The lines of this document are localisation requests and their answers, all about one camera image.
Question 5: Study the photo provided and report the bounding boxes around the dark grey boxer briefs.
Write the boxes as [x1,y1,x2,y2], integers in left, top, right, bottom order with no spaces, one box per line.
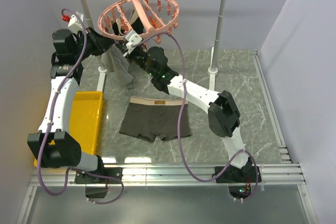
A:
[119,97,183,143]

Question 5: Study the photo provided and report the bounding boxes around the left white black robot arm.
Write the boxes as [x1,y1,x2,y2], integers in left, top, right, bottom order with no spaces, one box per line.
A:
[27,27,114,183]

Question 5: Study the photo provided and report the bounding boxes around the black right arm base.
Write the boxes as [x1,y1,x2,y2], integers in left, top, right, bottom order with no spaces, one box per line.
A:
[212,158,262,202]

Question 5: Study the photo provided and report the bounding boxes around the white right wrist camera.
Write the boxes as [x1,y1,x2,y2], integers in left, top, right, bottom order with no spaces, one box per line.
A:
[124,30,143,54]

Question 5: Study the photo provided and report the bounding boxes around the yellow plastic tray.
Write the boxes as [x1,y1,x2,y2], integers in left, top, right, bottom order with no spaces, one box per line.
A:
[40,91,103,171]

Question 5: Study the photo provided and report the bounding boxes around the pink round clip hanger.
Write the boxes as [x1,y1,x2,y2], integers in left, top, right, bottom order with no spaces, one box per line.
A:
[98,0,180,44]

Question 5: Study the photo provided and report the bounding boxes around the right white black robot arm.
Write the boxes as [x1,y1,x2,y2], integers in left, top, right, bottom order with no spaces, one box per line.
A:
[124,42,250,182]

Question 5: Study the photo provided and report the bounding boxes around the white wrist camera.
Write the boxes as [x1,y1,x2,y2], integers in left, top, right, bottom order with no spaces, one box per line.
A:
[62,12,84,34]
[124,30,143,54]

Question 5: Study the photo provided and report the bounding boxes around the grey striped underwear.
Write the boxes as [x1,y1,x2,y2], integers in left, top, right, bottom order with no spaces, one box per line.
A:
[102,45,133,85]

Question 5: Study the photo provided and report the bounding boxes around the black hanging underwear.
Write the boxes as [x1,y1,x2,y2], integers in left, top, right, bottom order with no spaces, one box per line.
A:
[108,9,144,36]

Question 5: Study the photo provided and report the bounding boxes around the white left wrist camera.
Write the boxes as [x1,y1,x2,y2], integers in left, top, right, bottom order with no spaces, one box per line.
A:
[62,12,84,34]

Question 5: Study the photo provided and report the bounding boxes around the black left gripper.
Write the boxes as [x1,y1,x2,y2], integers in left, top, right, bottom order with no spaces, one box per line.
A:
[73,27,116,61]

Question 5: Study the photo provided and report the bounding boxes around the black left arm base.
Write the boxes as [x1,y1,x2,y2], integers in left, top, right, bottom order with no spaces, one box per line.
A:
[73,167,124,205]

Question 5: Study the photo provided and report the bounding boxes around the aluminium right side rail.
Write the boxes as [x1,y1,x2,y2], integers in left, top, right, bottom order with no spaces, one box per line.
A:
[251,51,292,163]

